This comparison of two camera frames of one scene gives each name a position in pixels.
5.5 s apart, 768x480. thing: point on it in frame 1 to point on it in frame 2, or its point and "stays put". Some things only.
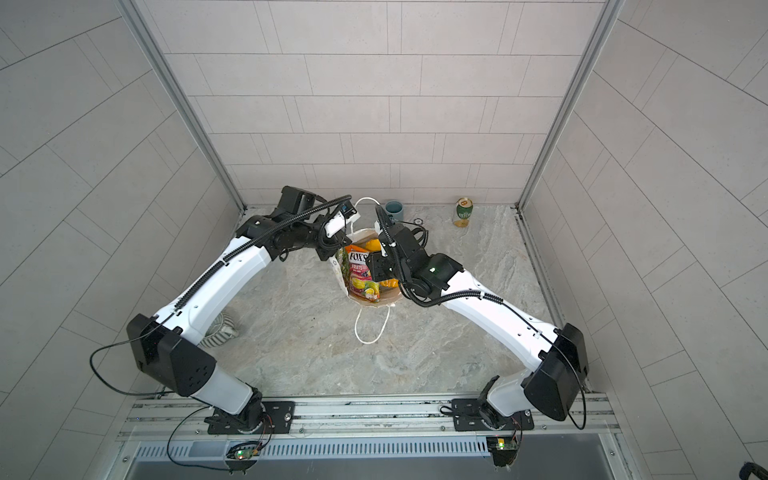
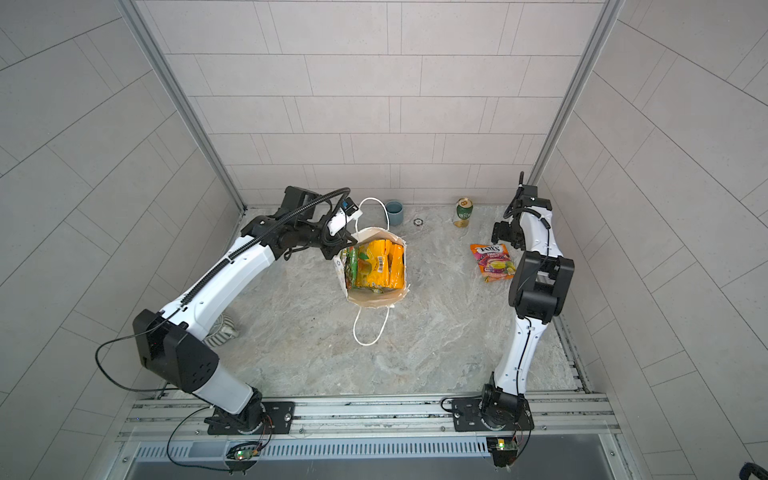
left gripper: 336,241 stays put
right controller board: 503,449 stays put
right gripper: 375,264 to 503,231
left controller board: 243,451 stays put
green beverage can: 464,208 stays put
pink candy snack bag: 361,283 to 494,261
